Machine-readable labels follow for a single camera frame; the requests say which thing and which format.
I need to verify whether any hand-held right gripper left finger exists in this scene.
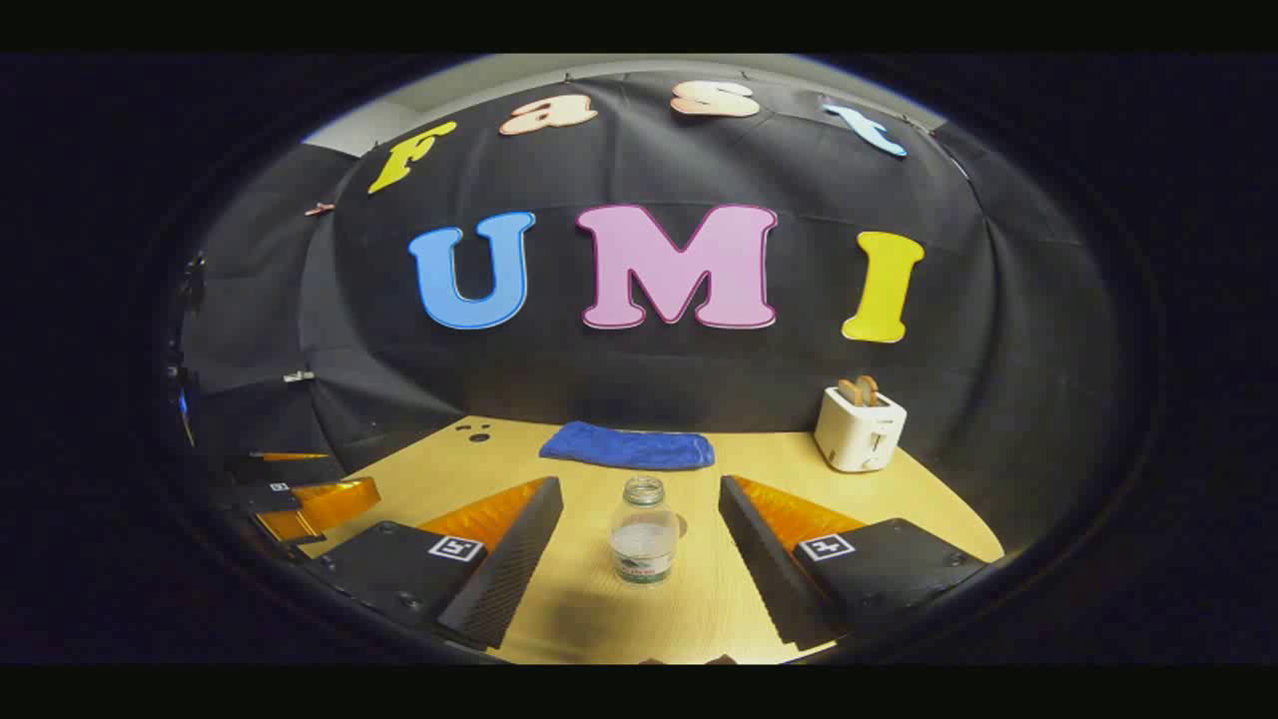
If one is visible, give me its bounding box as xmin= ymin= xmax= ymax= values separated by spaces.
xmin=303 ymin=477 xmax=565 ymax=651

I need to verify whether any white toaster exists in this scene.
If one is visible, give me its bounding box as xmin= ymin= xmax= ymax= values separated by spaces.
xmin=814 ymin=384 xmax=908 ymax=473

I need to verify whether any clear plastic water bottle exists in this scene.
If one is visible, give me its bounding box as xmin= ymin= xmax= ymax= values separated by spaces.
xmin=610 ymin=476 xmax=681 ymax=585

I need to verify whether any blue towel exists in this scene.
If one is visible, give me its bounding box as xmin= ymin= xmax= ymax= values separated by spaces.
xmin=539 ymin=420 xmax=716 ymax=471

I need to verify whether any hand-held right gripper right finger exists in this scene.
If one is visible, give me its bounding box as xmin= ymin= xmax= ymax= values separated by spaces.
xmin=719 ymin=475 xmax=989 ymax=651

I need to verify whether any black backdrop cloth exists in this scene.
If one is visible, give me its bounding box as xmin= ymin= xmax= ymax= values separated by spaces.
xmin=180 ymin=70 xmax=1119 ymax=560

